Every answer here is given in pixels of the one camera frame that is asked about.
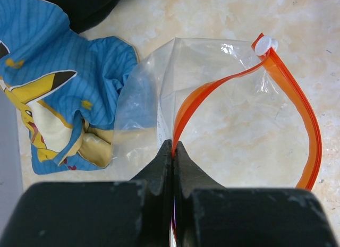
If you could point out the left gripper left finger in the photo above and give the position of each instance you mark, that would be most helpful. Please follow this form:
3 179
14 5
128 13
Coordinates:
136 212

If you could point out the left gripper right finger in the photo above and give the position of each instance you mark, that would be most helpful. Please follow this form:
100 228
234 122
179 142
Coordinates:
209 214

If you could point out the clear orange zip top bag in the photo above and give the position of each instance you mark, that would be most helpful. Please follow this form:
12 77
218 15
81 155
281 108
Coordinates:
239 112

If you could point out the blue Pikachu cloth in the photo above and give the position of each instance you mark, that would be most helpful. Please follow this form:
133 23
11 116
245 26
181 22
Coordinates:
65 86

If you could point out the black floral plush pillow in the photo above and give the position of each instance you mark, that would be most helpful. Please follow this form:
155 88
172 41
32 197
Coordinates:
85 14

